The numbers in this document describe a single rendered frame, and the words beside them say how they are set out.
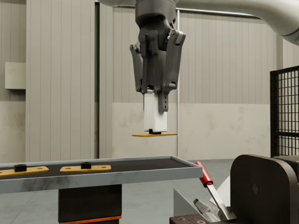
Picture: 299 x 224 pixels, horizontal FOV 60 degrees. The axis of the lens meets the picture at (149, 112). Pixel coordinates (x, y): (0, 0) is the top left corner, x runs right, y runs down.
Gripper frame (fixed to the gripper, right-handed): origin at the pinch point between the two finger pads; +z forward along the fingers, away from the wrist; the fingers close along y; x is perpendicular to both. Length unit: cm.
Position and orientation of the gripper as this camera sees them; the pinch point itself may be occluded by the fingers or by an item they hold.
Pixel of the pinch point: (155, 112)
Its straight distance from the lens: 47.5
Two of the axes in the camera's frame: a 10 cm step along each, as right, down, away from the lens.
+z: 0.0, 10.0, -0.2
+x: 7.7, 0.1, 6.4
